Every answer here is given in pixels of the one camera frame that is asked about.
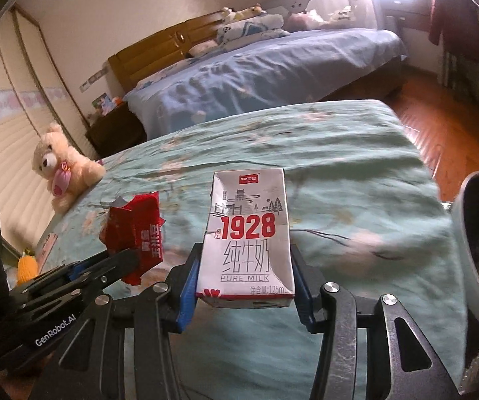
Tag pink flat packet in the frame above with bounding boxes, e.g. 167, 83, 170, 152
35, 233, 59, 260

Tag small yellow foam fruit net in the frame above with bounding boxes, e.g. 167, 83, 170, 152
16, 249, 41, 286

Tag white plush toy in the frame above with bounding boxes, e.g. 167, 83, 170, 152
221, 3, 265, 22

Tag grey bed guard rail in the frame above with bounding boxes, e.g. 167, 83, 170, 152
264, 0, 384, 31

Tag red and white milk carton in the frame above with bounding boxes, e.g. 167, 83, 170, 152
195, 167, 297, 310

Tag bed with blue sheet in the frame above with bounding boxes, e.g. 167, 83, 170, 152
122, 27, 409, 139

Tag photo frame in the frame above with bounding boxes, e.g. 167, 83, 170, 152
91, 92, 118, 117

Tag teal floral bedsheet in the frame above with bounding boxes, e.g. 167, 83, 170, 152
6, 99, 474, 400

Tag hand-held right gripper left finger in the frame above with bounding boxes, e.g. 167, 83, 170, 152
50, 243, 203, 400

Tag cream teddy bear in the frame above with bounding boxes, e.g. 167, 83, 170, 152
31, 122, 106, 214

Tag grey curtain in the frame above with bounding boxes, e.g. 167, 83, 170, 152
440, 42, 479, 93

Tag pink plush toy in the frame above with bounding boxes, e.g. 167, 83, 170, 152
287, 10, 319, 32

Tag dark red hanging coat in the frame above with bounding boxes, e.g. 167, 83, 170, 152
427, 0, 479, 56

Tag light blue pillow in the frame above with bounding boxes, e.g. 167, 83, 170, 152
135, 58, 191, 89

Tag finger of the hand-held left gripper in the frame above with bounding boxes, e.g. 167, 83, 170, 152
18, 249, 141, 322
10, 252, 114, 301

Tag red snack bag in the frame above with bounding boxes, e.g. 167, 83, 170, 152
100, 191, 166, 286

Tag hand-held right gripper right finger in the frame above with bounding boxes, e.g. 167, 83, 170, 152
290, 244, 459, 400

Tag wall switch panel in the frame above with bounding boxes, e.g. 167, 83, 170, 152
79, 70, 109, 93

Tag dark wooden desk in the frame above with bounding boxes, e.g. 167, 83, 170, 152
383, 0, 432, 35

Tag dark wooden nightstand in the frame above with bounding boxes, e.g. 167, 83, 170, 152
85, 104, 149, 159

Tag pink pillow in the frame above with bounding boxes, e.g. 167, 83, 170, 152
187, 39, 224, 57

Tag white round bin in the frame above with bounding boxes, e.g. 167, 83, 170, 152
449, 172, 479, 343

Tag wooden headboard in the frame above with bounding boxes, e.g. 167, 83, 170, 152
107, 8, 233, 93

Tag blue white printed pillow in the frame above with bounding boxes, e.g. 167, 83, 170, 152
216, 13, 292, 45

